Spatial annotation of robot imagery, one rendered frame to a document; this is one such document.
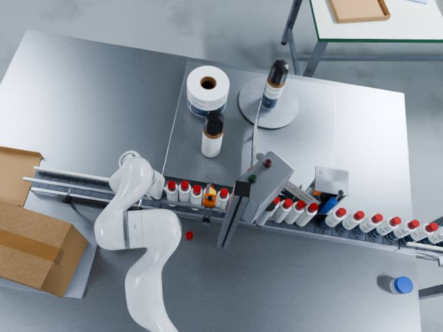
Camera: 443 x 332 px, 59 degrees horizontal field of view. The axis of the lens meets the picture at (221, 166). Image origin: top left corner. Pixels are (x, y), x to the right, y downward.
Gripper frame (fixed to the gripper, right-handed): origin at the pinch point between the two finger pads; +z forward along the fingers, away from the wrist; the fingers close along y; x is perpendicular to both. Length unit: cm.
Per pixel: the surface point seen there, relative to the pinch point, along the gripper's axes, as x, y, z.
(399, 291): -98, -24, 41
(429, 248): -110, -4, 41
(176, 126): 3.2, 37.3, 5.7
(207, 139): -17.8, 24.0, -4.3
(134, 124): 24.9, 37.3, 3.2
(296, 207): -57, -1, 7
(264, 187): -52, -12, -38
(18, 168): 68, 4, -13
